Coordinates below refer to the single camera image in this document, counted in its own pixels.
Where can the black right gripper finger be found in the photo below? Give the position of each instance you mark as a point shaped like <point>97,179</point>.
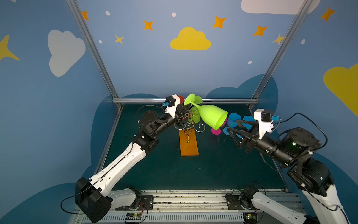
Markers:
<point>238,136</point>
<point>255,130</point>

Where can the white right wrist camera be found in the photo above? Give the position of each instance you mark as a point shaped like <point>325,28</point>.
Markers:
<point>265,119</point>

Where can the small circuit board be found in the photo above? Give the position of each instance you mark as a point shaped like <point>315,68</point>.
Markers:
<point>133,218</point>
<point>249,218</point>

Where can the green wine glass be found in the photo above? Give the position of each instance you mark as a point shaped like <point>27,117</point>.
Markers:
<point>212,115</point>
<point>195,114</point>

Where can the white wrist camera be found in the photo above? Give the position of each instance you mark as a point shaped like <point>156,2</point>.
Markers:
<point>265,119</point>
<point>171,104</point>

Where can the blue wine glass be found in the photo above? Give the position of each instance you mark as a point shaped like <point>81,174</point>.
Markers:
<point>247,124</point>
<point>231,122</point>

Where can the left small circuit board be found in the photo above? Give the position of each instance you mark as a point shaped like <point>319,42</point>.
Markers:
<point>133,218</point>

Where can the right aluminium corner post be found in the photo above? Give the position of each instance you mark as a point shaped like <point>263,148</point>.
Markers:
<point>293,29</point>

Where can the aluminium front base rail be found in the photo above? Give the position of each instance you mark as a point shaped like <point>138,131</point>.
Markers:
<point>186,207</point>

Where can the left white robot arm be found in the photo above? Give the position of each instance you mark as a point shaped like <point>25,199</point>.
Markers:
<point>94,197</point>

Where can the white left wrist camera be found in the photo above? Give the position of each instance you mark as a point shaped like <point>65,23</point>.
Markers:
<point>171,104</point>

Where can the right small circuit board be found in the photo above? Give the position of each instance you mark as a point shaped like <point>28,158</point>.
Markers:
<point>249,218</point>

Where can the aluminium corner post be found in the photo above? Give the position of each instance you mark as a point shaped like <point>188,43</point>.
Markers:
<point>293,29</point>
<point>77,14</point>

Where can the horizontal aluminium back rail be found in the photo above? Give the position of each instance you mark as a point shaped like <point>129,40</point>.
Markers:
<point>205,101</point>

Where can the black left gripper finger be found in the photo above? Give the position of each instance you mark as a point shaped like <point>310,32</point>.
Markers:
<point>184,112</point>
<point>182,107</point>

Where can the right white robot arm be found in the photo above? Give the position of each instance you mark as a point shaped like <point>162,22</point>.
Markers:
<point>311,176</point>

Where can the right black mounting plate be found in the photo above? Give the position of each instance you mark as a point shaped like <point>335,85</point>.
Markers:
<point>234,202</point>

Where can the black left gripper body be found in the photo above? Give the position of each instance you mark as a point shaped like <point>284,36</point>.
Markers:
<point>177,116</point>

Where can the gold wire glass rack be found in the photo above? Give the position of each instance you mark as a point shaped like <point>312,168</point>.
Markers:
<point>188,124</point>

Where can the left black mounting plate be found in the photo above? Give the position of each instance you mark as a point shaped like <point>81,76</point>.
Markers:
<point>142,202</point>

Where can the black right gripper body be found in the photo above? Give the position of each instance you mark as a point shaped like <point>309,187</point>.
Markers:
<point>250,141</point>

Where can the black mounting plate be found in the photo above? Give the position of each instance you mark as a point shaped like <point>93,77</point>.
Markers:
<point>142,202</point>
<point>234,202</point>

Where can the pink wine glass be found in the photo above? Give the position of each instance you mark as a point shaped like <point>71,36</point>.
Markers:
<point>218,131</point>

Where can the orange wooden rack base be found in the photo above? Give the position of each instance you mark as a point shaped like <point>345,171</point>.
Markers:
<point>188,143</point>

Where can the red wine glass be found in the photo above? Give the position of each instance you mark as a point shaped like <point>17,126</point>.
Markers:
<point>181,99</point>

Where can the left aluminium corner post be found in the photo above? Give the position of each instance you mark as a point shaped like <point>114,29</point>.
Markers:
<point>77,14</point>

